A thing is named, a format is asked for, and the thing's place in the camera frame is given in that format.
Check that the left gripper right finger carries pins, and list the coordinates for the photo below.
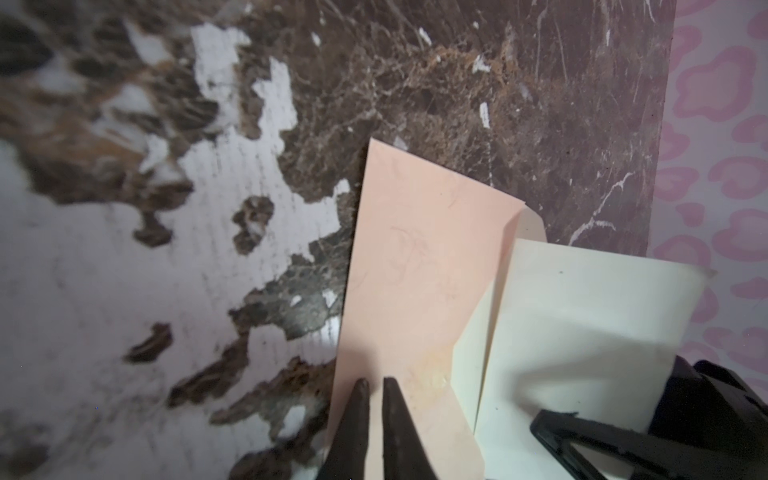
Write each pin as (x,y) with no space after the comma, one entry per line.
(404,457)

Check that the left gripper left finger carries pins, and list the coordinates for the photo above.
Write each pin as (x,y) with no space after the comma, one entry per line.
(348,450)

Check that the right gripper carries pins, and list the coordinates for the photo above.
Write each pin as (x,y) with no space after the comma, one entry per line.
(704,405)

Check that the beige lined letter paper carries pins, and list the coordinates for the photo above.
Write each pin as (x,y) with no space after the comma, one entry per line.
(569,330)

